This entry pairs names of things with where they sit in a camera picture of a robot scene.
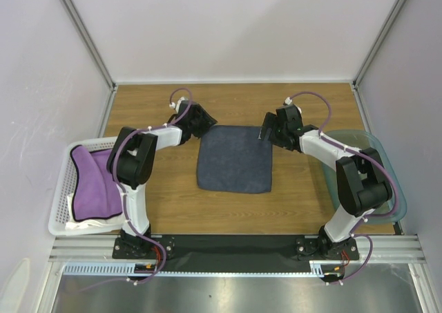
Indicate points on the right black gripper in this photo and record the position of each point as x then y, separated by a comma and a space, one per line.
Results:
273, 130

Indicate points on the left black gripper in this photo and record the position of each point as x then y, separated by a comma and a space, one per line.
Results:
205, 119

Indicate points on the dark blue towel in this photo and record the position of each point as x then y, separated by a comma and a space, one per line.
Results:
233, 159

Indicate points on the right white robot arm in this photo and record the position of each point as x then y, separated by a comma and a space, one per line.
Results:
362, 182

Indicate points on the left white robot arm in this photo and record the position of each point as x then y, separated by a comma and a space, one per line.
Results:
130, 164

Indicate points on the purple towel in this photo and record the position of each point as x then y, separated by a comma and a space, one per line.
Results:
96, 196

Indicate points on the white towel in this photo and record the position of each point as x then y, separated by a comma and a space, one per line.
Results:
90, 225

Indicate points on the clear blue plastic tray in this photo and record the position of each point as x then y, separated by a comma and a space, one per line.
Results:
361, 140

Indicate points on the white plastic laundry basket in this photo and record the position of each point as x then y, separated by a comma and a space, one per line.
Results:
66, 184

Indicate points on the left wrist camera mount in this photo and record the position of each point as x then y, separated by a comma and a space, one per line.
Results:
180, 105

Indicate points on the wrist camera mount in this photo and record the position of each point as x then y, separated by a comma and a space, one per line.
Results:
180, 105
289, 102

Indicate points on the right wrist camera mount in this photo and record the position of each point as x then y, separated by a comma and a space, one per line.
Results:
289, 102

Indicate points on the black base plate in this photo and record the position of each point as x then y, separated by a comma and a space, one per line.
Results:
250, 253

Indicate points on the aluminium frame rail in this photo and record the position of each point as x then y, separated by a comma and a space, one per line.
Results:
93, 256

